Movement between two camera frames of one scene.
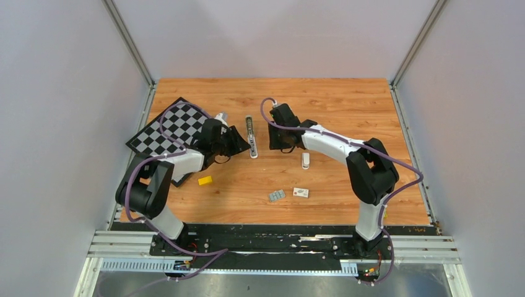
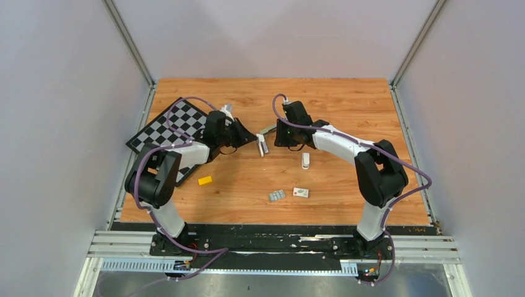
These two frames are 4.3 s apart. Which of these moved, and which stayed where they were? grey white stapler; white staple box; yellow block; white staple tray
Moved: grey white stapler
Stayed: white staple tray; white staple box; yellow block
